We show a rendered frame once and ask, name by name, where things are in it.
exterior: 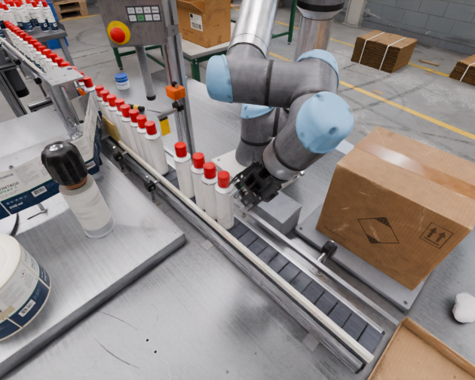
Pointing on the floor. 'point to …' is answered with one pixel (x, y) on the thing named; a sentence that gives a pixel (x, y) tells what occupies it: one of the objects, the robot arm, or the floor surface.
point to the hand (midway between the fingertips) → (246, 195)
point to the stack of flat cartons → (383, 50)
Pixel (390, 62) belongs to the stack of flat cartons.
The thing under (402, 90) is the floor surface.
